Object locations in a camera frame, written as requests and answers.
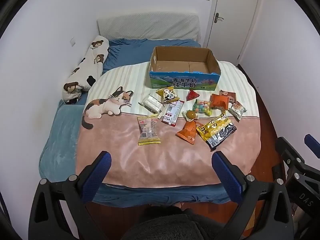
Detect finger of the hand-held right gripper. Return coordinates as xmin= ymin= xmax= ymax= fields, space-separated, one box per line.
xmin=275 ymin=137 xmax=305 ymax=170
xmin=304 ymin=134 xmax=320 ymax=159

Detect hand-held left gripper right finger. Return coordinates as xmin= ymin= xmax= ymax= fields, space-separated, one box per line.
xmin=212 ymin=151 xmax=294 ymax=240

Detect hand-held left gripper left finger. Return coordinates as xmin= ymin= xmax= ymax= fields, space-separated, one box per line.
xmin=29 ymin=151 xmax=112 ymax=240

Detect large yellow black snack packet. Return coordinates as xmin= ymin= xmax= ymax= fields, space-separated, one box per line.
xmin=196 ymin=111 xmax=237 ymax=152

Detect orange snack packet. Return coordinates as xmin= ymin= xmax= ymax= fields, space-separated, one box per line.
xmin=176 ymin=120 xmax=203 ymax=145
xmin=209 ymin=94 xmax=230 ymax=110

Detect yellow clear snack packet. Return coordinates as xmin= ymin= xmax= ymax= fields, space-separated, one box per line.
xmin=137 ymin=114 xmax=162 ymax=146

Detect bag of colourful candy balls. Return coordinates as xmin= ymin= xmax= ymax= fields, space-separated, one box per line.
xmin=192 ymin=99 xmax=214 ymax=117

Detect long red snack packet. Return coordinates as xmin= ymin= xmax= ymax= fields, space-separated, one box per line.
xmin=161 ymin=100 xmax=185 ymax=126

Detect yellow panda snack packet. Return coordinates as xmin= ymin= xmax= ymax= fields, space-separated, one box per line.
xmin=156 ymin=86 xmax=179 ymax=104

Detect cardboard box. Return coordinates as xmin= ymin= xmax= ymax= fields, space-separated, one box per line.
xmin=149 ymin=46 xmax=222 ymax=90

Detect cat print blanket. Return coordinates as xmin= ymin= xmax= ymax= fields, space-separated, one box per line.
xmin=75 ymin=61 xmax=263 ymax=188

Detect teal plush blanket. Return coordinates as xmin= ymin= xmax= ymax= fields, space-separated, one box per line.
xmin=39 ymin=104 xmax=84 ymax=183

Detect white cat print snack packet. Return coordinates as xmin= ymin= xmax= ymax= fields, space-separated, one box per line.
xmin=228 ymin=102 xmax=247 ymax=121

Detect person's dark fleece clothing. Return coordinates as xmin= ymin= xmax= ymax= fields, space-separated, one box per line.
xmin=122 ymin=205 xmax=225 ymax=240

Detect orange jelly cup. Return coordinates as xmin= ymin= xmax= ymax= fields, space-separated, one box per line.
xmin=182 ymin=110 xmax=199 ymax=121

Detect brown snack packet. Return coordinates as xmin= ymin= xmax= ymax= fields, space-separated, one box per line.
xmin=219 ymin=90 xmax=237 ymax=103

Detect bear print long pillow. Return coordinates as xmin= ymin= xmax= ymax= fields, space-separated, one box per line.
xmin=62 ymin=35 xmax=110 ymax=103

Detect blue bed sheet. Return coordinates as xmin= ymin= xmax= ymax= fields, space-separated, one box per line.
xmin=59 ymin=38 xmax=233 ymax=209

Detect white door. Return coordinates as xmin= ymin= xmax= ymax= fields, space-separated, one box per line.
xmin=204 ymin=0 xmax=262 ymax=62

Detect grey padded headboard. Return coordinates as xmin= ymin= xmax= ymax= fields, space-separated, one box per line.
xmin=97 ymin=12 xmax=202 ymax=42

